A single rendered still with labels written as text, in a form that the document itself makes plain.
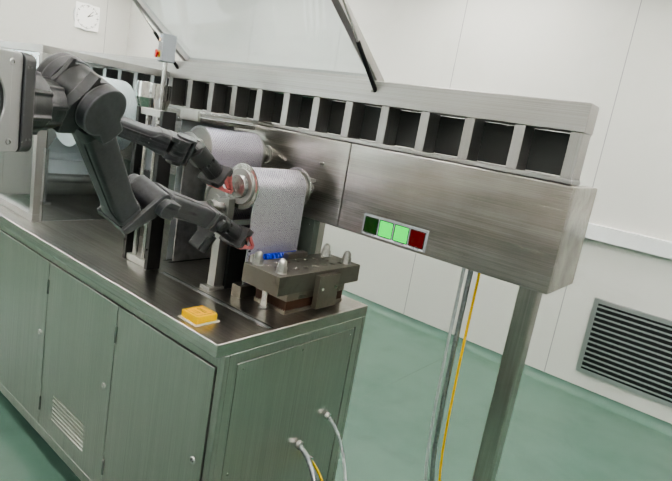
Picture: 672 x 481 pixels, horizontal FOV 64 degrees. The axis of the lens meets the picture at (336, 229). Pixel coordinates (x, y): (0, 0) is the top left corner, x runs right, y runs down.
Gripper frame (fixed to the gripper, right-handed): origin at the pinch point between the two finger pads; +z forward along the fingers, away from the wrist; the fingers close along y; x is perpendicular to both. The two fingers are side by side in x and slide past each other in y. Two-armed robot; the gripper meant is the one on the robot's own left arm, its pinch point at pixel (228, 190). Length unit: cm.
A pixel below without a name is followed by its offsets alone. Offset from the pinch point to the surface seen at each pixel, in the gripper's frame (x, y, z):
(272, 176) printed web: 12.4, 6.1, 5.7
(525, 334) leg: 11, 87, 52
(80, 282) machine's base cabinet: -47, -44, 11
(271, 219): 1.8, 8.5, 14.7
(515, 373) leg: 1, 88, 61
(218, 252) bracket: -16.4, 0.2, 12.4
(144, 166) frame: -4.1, -36.4, -4.1
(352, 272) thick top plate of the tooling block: 4, 30, 41
